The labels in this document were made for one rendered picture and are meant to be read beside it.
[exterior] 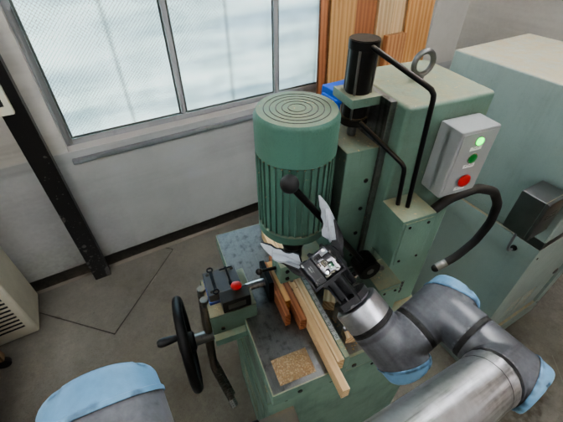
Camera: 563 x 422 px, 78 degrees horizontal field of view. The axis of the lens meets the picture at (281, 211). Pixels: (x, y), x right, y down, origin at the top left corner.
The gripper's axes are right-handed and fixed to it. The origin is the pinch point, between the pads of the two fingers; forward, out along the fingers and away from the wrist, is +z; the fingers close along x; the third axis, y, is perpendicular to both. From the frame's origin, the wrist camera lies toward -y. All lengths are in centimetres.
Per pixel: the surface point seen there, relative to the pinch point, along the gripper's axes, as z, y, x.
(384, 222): -14.0, -14.4, -14.5
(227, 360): -32, -104, 89
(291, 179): 4.4, 9.6, -6.0
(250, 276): -4.7, -39.5, 27.9
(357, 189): -4.2, -12.8, -14.6
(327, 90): 41, -98, -38
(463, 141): -9.8, -3.6, -35.4
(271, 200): 5.8, -5.6, 1.5
